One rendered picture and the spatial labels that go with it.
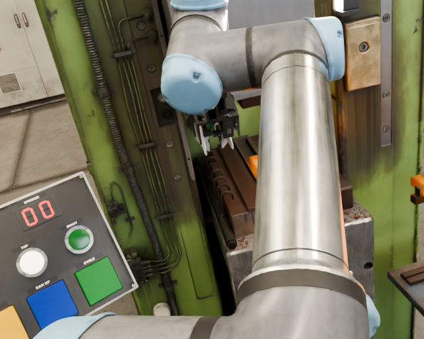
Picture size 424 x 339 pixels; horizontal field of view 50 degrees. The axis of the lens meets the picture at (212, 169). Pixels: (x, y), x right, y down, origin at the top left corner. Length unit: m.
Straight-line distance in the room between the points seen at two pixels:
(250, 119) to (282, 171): 1.18
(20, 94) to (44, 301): 5.52
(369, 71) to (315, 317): 0.99
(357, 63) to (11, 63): 5.45
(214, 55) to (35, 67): 5.79
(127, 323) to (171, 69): 0.31
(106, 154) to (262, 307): 0.91
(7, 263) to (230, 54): 0.64
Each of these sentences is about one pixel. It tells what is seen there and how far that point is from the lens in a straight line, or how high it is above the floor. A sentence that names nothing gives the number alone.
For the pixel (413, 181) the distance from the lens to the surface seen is 1.22.
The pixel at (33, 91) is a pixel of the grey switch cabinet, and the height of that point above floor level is 0.21.
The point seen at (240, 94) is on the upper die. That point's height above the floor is 1.28.
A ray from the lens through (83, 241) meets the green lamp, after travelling 1.00.
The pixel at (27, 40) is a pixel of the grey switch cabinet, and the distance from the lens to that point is 6.25.
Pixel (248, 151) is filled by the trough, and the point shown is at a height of 0.99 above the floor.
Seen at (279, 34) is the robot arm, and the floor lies 1.49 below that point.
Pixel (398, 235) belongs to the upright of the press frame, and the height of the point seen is 0.66.
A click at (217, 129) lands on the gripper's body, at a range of 0.78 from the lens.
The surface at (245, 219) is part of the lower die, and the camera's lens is 1.15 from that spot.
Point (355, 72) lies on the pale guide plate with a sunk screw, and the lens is 1.23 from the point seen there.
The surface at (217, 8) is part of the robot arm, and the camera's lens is 0.63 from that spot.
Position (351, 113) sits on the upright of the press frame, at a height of 1.12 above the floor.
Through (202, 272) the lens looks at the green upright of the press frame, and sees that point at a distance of 1.40.
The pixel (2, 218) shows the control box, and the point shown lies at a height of 1.18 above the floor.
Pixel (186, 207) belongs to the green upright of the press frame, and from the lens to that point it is 1.27.
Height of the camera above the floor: 1.60
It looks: 27 degrees down
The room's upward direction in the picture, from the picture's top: 11 degrees counter-clockwise
